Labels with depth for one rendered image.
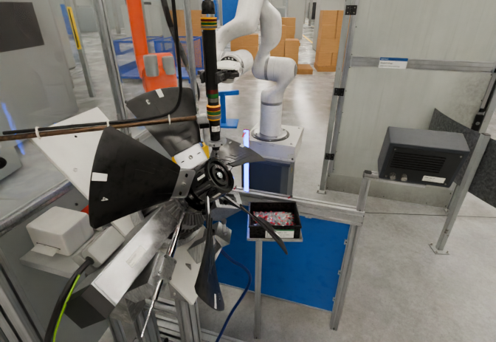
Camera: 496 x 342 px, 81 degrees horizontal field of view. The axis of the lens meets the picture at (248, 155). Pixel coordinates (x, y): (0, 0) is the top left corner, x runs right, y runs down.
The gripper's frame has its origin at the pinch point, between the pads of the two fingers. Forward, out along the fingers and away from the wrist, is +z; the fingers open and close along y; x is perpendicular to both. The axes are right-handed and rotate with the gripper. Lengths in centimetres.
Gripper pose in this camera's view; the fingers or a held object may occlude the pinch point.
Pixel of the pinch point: (211, 77)
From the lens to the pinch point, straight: 87.7
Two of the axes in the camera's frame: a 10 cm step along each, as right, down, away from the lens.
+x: 0.0, -8.9, -4.5
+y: -9.6, -1.3, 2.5
